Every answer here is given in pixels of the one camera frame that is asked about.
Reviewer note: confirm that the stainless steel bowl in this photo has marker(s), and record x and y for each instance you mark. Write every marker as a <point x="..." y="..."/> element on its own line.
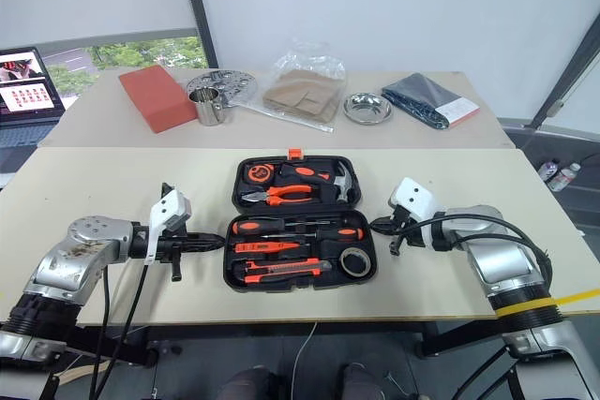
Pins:
<point x="367" y="108"/>

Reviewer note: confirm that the black tool case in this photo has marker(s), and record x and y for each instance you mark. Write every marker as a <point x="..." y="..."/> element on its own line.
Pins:
<point x="300" y="287"/>

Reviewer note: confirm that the black window frame post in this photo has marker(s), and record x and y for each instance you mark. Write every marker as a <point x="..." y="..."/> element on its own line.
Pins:
<point x="197" y="6"/>
<point x="567" y="72"/>

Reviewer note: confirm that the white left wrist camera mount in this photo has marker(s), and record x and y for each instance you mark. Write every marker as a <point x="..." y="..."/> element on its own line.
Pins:
<point x="163" y="212"/>

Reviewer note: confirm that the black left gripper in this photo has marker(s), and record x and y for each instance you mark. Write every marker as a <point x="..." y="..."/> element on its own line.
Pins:
<point x="174" y="244"/>

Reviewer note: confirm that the open laptop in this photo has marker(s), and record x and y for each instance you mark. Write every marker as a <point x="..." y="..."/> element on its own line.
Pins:
<point x="23" y="91"/>

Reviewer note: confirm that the clear plastic bottle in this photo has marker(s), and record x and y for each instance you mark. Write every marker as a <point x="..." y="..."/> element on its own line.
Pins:
<point x="565" y="177"/>
<point x="548" y="170"/>

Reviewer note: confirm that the orange voltage tester pen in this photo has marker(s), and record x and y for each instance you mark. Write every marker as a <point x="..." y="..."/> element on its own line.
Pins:
<point x="262" y="247"/>

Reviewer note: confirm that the stainless steel cup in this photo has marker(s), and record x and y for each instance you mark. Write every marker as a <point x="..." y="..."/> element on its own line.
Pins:
<point x="211" y="107"/>

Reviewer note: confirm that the tan folded cloth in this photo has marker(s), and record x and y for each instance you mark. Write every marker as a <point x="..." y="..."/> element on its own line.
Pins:
<point x="300" y="95"/>

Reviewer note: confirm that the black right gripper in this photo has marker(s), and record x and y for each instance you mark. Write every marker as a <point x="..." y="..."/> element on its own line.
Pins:
<point x="405" y="224"/>

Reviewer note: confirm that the orange black tape measure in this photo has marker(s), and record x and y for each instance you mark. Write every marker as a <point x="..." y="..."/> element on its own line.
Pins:
<point x="259" y="173"/>

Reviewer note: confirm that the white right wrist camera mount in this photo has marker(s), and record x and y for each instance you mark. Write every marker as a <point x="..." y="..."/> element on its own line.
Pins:
<point x="415" y="198"/>

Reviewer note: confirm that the dark folded cloth package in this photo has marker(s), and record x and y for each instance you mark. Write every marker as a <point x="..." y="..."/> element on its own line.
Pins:
<point x="422" y="95"/>

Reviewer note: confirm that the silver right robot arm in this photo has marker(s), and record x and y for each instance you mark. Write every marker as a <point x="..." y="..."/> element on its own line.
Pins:
<point x="497" y="259"/>

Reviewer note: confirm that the black table frame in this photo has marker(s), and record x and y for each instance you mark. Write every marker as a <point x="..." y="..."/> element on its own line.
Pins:
<point x="459" y="341"/>

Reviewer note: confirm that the dark rounded shape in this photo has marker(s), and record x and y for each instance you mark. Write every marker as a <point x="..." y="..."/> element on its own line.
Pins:
<point x="248" y="383"/>
<point x="363" y="381"/>

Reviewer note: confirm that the yellow tape strip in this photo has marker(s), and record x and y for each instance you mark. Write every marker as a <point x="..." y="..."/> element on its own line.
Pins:
<point x="525" y="307"/>

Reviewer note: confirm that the black electrical tape roll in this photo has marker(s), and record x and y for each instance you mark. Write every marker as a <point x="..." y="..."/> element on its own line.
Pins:
<point x="344" y="263"/>

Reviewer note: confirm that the small black orange screwdriver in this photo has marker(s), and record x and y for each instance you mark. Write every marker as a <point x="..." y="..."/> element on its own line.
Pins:
<point x="342" y="234"/>

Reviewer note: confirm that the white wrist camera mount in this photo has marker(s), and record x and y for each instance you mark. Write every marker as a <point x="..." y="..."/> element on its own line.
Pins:
<point x="163" y="212"/>
<point x="415" y="198"/>

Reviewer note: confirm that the large black orange screwdriver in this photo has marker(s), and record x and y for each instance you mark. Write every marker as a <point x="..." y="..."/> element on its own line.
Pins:
<point x="253" y="226"/>

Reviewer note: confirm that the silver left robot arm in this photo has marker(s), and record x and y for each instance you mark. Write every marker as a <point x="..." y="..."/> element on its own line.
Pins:
<point x="70" y="255"/>

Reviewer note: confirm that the orange black utility knife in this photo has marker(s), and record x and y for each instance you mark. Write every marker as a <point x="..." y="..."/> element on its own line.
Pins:
<point x="286" y="269"/>

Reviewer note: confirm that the perforated steel disc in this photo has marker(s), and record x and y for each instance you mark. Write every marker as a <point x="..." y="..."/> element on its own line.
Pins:
<point x="234" y="81"/>

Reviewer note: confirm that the red foam block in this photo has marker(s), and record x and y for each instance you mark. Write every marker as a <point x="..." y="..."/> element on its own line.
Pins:
<point x="157" y="98"/>

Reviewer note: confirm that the clear plastic bag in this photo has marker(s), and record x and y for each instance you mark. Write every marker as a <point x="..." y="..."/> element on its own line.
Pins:
<point x="304" y="58"/>

